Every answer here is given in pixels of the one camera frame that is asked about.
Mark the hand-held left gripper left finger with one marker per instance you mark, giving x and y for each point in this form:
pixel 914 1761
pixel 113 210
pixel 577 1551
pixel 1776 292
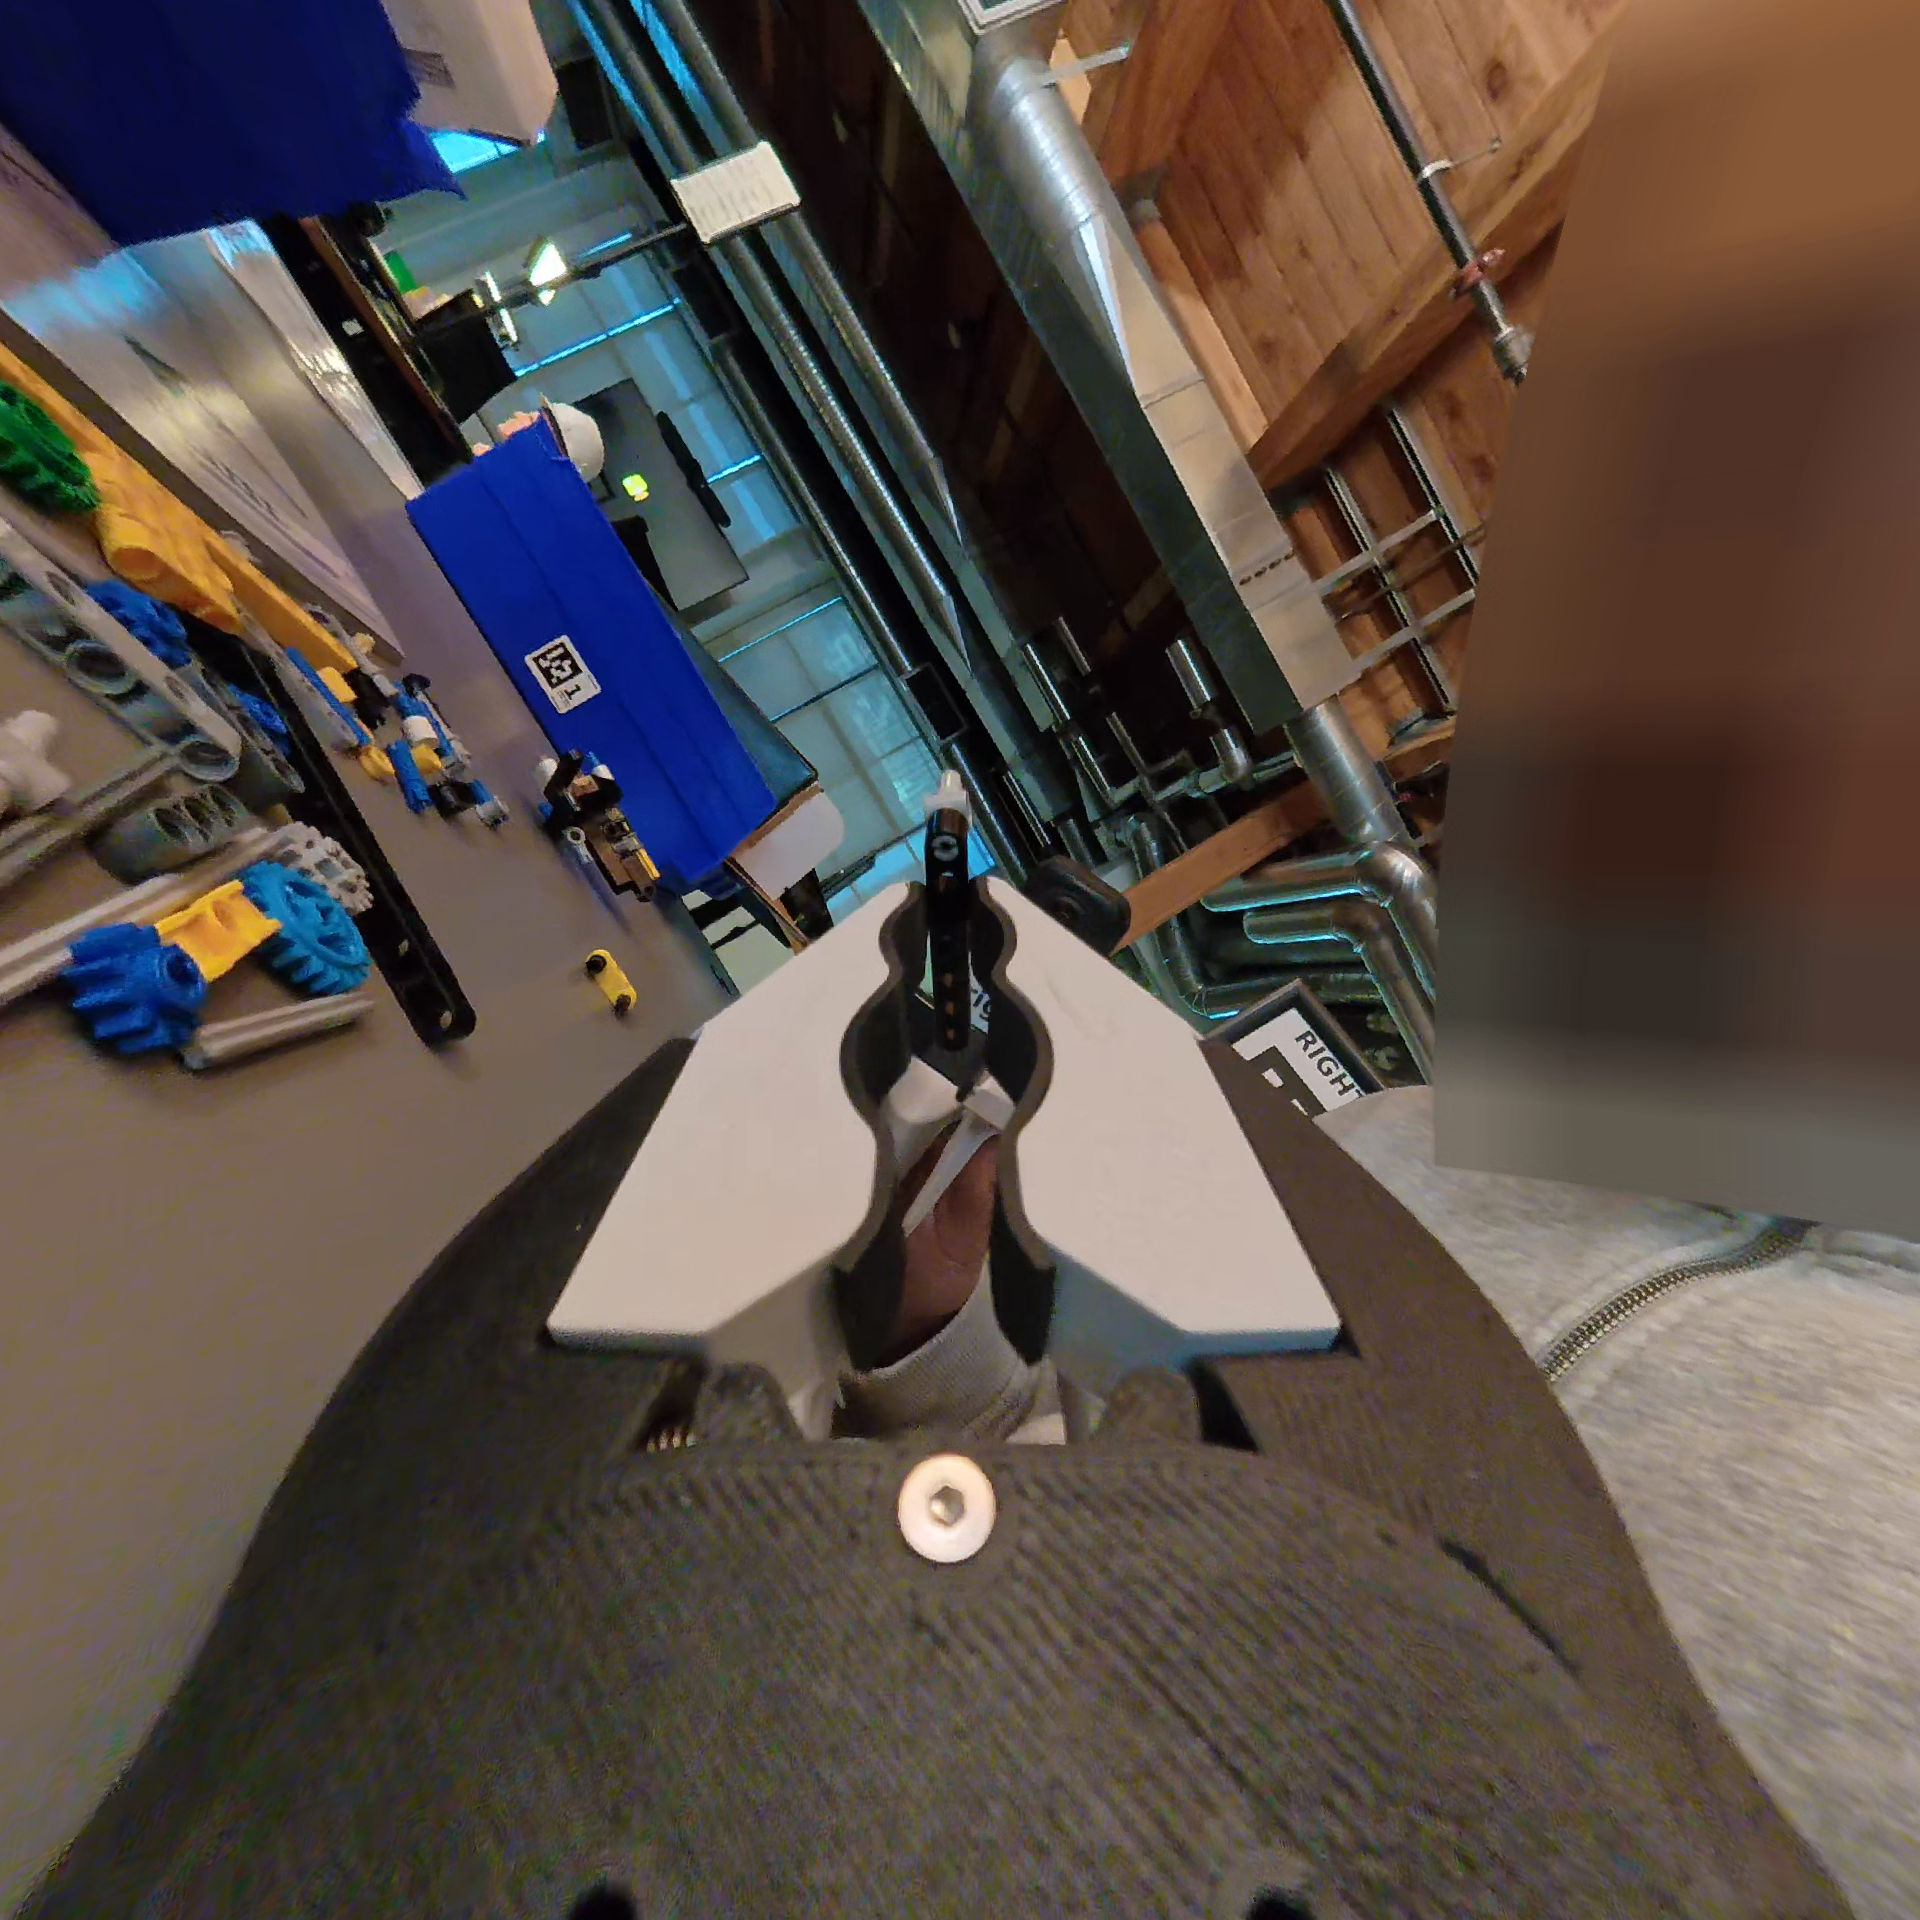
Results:
pixel 705 1185

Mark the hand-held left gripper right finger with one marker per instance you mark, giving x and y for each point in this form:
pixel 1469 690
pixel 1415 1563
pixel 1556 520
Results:
pixel 1170 1200

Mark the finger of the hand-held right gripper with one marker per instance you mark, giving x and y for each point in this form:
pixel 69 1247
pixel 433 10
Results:
pixel 917 1107
pixel 980 1109

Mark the short black lego beam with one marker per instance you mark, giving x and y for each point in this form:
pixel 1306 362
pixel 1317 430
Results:
pixel 947 933

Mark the person's right forearm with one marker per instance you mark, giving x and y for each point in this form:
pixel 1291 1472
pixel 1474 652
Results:
pixel 947 1390

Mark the small yellow lego piece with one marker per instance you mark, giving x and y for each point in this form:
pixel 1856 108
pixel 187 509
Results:
pixel 611 975

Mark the black lego assembly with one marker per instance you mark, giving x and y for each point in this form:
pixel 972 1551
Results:
pixel 598 816

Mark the long black lego beam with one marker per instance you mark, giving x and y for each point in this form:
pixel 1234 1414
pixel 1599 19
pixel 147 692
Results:
pixel 395 902

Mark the large blue lego gear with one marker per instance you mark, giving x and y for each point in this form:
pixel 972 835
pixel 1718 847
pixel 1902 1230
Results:
pixel 305 925

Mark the grey lego gear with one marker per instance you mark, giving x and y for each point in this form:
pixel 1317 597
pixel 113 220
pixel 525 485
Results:
pixel 322 861

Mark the blue and white lego pin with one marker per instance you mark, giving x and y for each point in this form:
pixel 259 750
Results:
pixel 424 735

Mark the yellow lego connector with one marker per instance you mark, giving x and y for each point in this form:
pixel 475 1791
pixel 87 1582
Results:
pixel 217 933

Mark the blue lego bevel gear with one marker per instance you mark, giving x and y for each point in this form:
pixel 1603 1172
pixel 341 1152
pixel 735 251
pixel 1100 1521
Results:
pixel 138 984

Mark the grey three-hole lego liftarm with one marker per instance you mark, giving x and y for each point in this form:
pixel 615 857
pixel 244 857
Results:
pixel 173 827

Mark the long grey lego liftarm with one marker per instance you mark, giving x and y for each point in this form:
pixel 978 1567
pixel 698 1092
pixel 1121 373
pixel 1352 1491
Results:
pixel 198 735

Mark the long yellow lego beam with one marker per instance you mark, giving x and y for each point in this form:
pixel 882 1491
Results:
pixel 301 626

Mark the white lego connector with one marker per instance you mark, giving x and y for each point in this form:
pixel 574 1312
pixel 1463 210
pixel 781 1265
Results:
pixel 31 765

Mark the small blue lego gear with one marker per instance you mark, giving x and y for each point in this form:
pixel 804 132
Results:
pixel 143 626

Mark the yellow angled lego piece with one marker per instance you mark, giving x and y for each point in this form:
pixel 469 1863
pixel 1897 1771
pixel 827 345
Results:
pixel 168 540

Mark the green lego gear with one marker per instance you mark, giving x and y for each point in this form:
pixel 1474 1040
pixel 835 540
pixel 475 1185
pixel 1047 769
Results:
pixel 39 452

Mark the person's right hand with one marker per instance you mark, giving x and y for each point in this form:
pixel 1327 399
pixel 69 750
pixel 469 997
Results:
pixel 947 1262

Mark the white sign board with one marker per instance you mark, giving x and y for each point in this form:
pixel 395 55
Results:
pixel 1306 1040

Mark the white cardboard box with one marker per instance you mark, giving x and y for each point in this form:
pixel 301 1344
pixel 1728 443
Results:
pixel 792 841

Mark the blue storage bin with tag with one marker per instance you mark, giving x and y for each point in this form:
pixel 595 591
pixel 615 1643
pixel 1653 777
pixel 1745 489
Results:
pixel 598 568

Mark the grey zip hoodie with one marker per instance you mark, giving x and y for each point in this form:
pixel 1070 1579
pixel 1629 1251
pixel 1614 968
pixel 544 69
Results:
pixel 1725 1426

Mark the mannequin head with hard hat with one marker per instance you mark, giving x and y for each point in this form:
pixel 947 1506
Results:
pixel 577 435

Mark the grey instruction booklet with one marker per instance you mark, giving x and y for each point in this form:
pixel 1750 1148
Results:
pixel 284 509

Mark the glossy printed sheet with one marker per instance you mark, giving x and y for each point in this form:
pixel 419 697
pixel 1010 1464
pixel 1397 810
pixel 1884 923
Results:
pixel 198 286

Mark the plain blue storage bin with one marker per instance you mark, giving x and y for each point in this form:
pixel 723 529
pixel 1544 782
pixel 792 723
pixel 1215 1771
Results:
pixel 198 108

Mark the silver ventilation duct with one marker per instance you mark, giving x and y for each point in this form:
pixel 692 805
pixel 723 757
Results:
pixel 1143 373

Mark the large wall screen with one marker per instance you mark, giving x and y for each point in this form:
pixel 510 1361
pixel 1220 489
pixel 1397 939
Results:
pixel 689 522

